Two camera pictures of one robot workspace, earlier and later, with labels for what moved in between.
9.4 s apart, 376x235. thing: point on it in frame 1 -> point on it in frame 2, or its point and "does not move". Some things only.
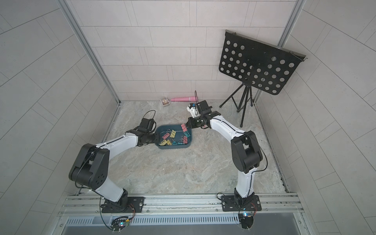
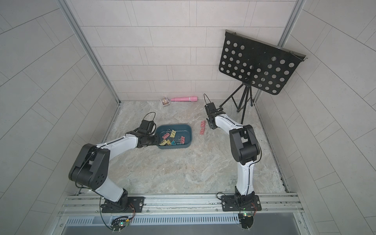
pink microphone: x=193 y=98 does not move
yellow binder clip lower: x=163 y=143 does not move
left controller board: x=119 y=223 does not move
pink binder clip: x=183 y=127 -> x=202 y=126
